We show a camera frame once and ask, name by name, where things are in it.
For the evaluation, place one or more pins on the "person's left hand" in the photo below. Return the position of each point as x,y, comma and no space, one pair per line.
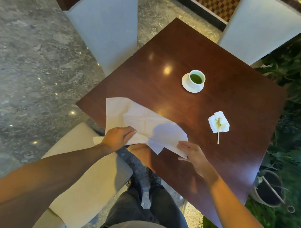
115,138

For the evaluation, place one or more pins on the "person's right hand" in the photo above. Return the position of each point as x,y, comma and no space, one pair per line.
196,158

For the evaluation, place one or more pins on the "person's left thumb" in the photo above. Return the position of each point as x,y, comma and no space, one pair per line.
130,137

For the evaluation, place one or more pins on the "person's right thumb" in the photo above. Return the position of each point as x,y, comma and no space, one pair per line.
183,159

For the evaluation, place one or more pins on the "large white cloth napkin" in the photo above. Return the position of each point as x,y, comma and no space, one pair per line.
141,122

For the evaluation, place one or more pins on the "person's right forearm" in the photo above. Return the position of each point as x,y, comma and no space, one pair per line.
230,204

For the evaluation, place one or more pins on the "person's left forearm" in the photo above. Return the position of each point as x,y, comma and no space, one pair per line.
47,183

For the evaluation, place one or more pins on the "wooden stirring stick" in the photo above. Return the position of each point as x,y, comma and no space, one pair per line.
218,136

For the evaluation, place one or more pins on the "dark patterned shoe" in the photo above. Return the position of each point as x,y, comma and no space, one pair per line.
129,182

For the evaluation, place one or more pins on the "dark grey trousers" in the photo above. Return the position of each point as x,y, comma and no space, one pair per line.
162,209

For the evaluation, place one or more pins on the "stained folded paper napkin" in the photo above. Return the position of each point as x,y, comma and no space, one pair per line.
224,123

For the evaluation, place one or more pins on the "beige cushioned chair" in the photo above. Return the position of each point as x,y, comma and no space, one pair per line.
94,183

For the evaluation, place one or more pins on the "white ceramic saucer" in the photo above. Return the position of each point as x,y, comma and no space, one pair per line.
185,85

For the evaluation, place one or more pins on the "white ceramic cup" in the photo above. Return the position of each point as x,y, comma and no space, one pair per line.
194,85

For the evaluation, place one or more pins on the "green tea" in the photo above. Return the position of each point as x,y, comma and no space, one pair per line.
196,78

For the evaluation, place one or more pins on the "grey plant pot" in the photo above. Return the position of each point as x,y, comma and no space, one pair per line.
258,197

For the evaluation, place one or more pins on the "white upholstered chair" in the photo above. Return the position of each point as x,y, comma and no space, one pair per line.
256,30
105,32

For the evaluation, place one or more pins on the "green leafy plant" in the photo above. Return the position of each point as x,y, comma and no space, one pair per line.
287,131

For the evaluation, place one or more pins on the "checkered brown panel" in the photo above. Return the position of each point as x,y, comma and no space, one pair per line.
218,9

